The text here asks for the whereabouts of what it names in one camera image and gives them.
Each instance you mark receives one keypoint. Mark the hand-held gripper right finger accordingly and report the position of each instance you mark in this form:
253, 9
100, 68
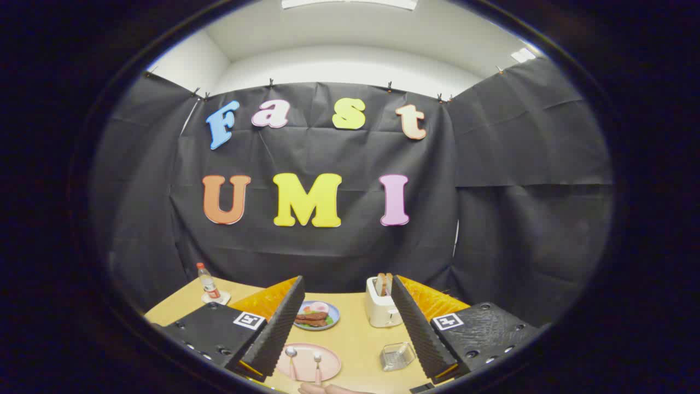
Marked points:
418, 334

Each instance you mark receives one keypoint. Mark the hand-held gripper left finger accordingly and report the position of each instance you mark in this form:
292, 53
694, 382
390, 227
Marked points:
273, 339

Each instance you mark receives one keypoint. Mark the brown meat strip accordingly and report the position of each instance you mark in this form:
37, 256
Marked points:
313, 316
310, 323

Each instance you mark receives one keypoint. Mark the white toaster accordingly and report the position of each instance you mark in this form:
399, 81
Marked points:
377, 306

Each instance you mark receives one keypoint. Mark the pink ham slice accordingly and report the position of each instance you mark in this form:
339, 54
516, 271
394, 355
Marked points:
320, 307

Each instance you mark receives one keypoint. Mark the toast slice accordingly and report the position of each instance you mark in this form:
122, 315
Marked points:
388, 284
379, 284

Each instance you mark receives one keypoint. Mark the pink plate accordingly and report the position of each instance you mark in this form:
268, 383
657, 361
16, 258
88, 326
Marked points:
331, 364

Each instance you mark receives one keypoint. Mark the small white square coaster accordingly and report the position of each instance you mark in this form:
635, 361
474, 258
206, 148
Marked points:
225, 299

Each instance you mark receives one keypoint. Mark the blue plate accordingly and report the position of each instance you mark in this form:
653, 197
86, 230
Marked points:
334, 314

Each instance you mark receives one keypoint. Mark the clear bottle with red cap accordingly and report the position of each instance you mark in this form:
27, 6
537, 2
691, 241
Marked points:
208, 283

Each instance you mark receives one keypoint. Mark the small ceiling light panel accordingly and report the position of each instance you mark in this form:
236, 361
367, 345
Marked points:
523, 54

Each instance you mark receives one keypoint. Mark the long ceiling light panel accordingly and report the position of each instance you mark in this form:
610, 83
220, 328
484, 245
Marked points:
350, 3

